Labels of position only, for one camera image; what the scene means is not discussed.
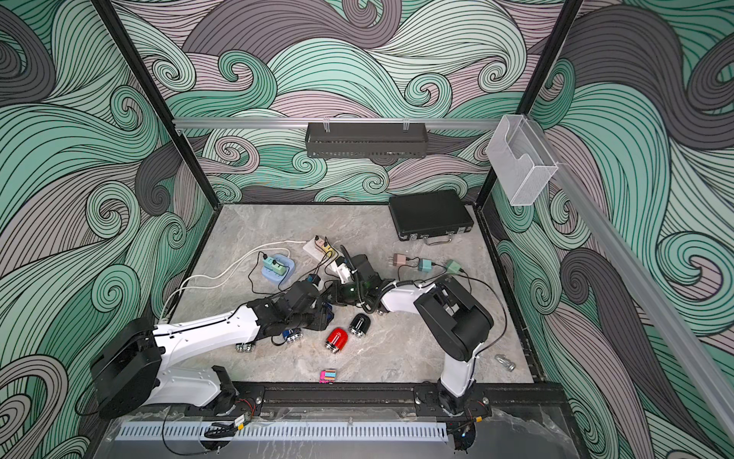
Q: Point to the white long power strip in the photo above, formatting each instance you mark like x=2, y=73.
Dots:
x=321, y=252

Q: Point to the red shaver front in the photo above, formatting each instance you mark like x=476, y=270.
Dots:
x=336, y=340

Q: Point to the black shaver right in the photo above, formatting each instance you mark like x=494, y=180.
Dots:
x=360, y=325

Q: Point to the light green USB charger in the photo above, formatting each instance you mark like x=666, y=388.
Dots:
x=454, y=268

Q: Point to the black wall shelf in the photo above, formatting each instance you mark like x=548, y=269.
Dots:
x=364, y=140

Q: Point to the white slotted cable duct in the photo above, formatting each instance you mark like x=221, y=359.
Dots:
x=291, y=431

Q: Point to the black briefcase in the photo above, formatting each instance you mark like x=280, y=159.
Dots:
x=429, y=214

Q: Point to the clear acrylic wall holder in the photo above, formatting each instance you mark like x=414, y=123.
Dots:
x=521, y=157

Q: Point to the black front mounting rail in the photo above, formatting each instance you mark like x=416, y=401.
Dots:
x=423, y=399

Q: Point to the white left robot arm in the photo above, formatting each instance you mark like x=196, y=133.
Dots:
x=141, y=365

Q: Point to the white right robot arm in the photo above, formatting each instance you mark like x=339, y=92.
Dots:
x=457, y=321

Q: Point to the teal USB charger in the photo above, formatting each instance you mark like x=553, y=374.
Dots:
x=425, y=265

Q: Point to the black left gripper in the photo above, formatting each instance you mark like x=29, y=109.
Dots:
x=320, y=321

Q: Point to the pink striped small box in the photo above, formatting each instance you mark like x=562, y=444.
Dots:
x=327, y=376

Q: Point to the blue round power socket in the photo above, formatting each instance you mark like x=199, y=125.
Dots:
x=274, y=278

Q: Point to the green charger on blue socket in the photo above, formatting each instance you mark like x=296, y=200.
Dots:
x=273, y=265

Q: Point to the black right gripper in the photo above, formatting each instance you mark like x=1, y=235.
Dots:
x=336, y=290

